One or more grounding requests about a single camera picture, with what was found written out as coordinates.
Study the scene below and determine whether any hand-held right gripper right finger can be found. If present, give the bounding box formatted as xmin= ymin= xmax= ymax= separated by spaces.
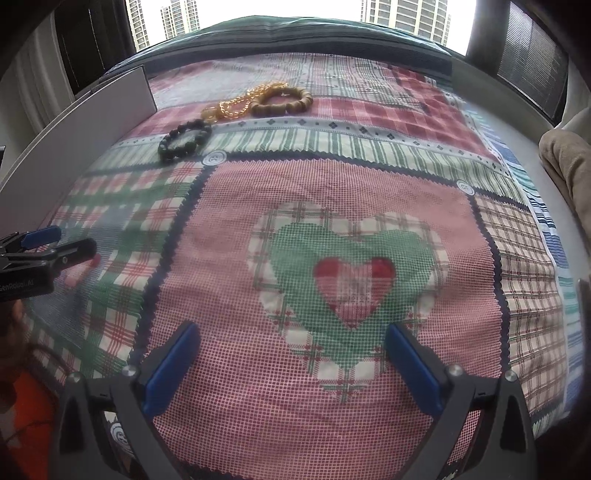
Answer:
xmin=385 ymin=322 xmax=539 ymax=480

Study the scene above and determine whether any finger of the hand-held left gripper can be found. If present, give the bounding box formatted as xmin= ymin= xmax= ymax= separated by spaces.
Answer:
xmin=0 ymin=225 xmax=62 ymax=256
xmin=39 ymin=237 xmax=99 ymax=274

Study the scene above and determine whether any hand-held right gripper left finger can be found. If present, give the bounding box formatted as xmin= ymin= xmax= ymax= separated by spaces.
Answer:
xmin=48 ymin=322 xmax=202 ymax=480

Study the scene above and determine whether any white cardboard box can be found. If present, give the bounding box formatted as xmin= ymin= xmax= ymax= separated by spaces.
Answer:
xmin=0 ymin=65 xmax=159 ymax=197

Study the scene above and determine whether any dark bead bracelet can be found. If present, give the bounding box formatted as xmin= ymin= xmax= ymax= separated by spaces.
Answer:
xmin=158 ymin=118 xmax=213 ymax=164

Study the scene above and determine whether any gold chain bracelet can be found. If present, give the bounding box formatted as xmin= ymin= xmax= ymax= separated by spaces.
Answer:
xmin=201 ymin=80 xmax=290 ymax=123

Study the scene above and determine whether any light wooden bead bracelet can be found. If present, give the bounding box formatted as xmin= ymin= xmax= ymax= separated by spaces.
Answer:
xmin=249 ymin=87 xmax=314 ymax=116

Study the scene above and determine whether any orange cloth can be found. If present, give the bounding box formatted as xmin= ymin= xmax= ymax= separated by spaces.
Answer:
xmin=0 ymin=367 xmax=63 ymax=480

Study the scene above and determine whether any white curtain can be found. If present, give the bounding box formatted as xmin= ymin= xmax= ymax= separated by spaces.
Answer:
xmin=560 ymin=58 xmax=591 ymax=136
xmin=11 ymin=25 xmax=77 ymax=132

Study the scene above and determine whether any patchwork plaid blanket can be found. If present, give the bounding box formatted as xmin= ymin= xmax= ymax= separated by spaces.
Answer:
xmin=21 ymin=52 xmax=583 ymax=464

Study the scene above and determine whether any beige cushion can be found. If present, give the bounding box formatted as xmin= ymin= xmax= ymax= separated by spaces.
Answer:
xmin=538 ymin=111 xmax=591 ymax=223

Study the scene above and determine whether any striped dark green pillow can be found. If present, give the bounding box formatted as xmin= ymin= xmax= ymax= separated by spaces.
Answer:
xmin=105 ymin=16 xmax=454 ymax=78

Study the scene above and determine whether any grey window blind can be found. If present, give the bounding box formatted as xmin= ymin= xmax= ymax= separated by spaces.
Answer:
xmin=495 ymin=1 xmax=570 ymax=124

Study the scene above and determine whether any high-rise building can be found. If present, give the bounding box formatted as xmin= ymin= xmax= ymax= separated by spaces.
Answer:
xmin=360 ymin=0 xmax=452 ymax=37

